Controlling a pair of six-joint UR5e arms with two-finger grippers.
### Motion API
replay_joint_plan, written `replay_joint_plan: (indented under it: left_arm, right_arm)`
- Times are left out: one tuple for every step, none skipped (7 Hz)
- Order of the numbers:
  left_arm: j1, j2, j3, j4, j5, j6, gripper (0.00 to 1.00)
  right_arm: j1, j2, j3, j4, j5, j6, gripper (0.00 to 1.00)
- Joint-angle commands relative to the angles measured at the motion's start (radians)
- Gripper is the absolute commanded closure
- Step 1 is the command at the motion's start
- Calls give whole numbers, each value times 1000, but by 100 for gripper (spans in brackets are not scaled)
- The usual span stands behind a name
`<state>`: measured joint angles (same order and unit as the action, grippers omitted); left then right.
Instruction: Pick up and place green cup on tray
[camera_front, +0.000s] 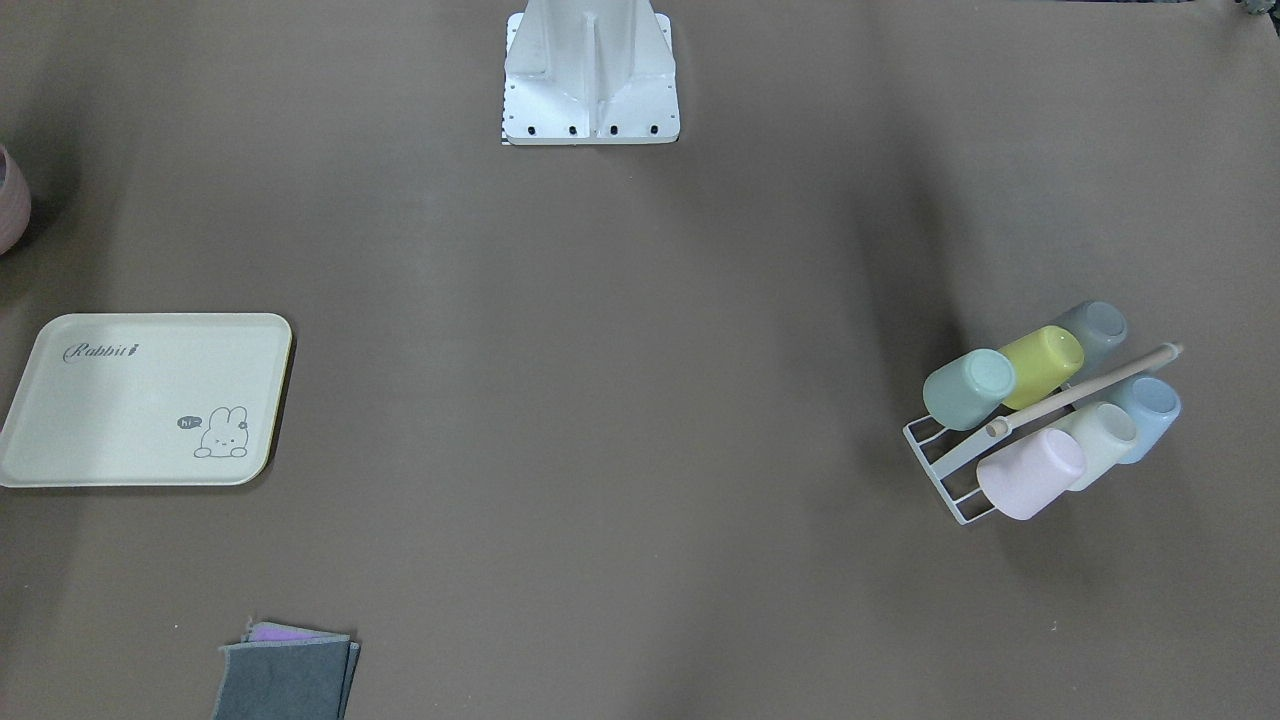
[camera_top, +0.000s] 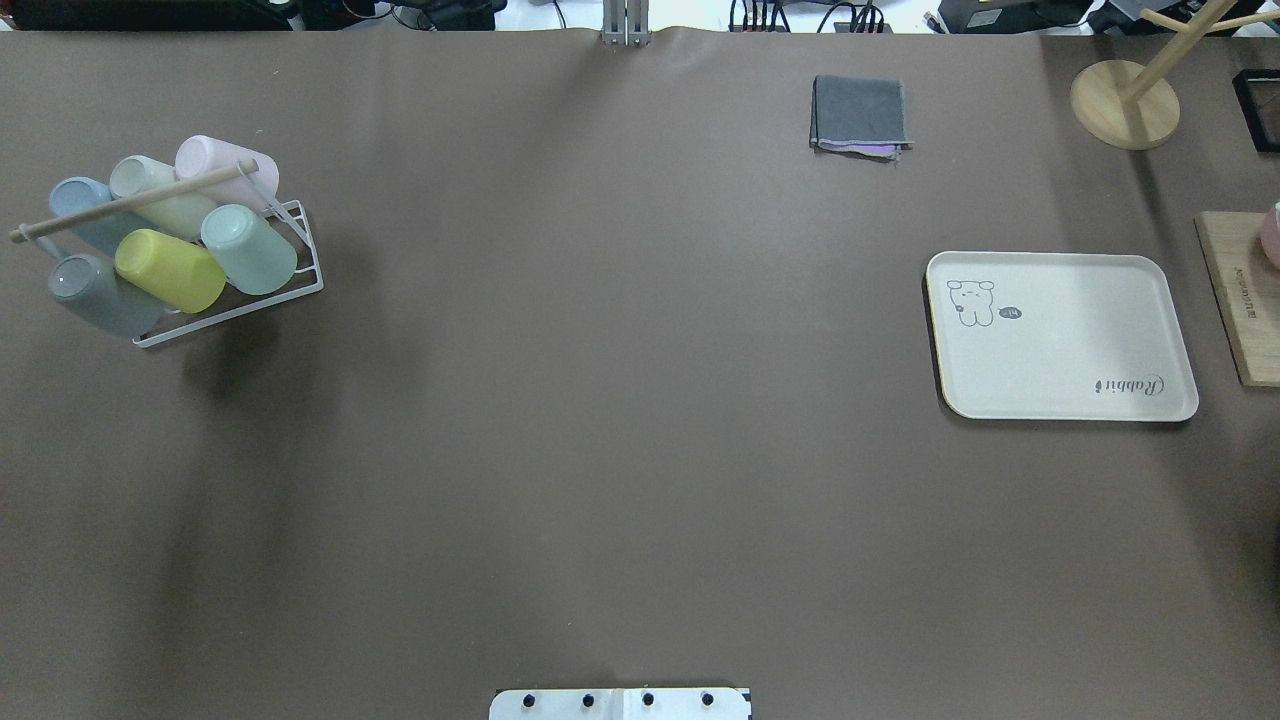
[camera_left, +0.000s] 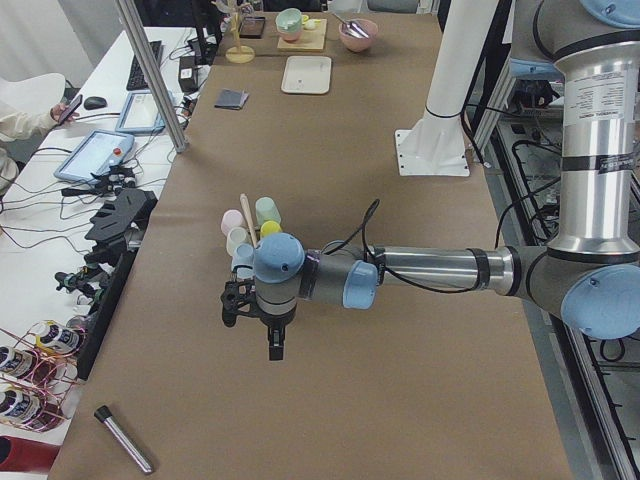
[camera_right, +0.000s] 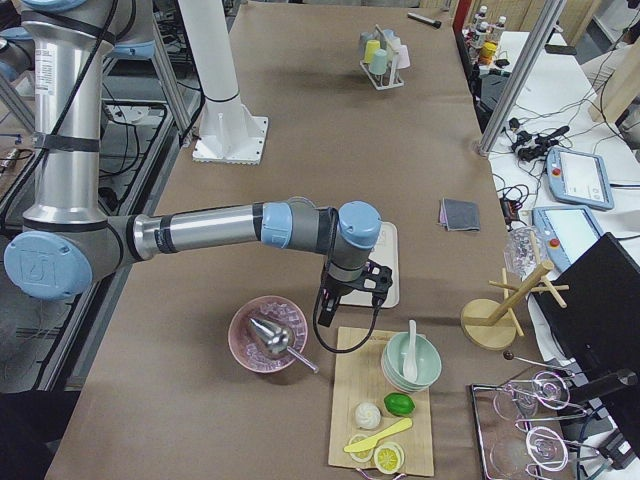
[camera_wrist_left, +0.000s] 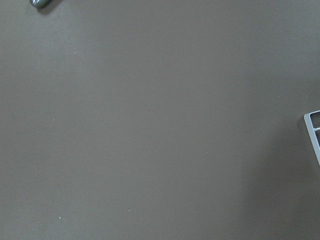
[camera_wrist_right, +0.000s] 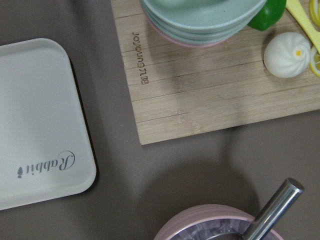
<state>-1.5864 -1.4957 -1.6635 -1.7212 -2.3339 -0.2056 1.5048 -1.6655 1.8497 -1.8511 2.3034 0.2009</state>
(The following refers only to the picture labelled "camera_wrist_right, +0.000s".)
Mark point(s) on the steel ice scoop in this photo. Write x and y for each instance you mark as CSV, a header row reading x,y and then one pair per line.
x,y
283,198

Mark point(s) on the mint green bowl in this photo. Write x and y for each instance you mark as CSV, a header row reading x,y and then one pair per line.
x,y
200,22

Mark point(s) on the white steamed bun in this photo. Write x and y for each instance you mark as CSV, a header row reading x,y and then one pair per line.
x,y
287,55

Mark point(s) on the white rectangular tray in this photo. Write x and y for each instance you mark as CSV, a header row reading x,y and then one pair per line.
x,y
45,149

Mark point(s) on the green lime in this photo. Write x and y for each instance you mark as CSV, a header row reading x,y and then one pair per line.
x,y
269,15

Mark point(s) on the pink bowl under stack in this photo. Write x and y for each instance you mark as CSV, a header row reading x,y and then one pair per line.
x,y
182,43

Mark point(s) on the bamboo cutting board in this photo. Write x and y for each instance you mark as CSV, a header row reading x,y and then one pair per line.
x,y
178,91

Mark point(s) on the pink ice bowl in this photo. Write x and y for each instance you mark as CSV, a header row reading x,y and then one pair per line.
x,y
206,222

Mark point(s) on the yellow plastic knife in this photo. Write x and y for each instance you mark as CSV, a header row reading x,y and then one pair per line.
x,y
297,11

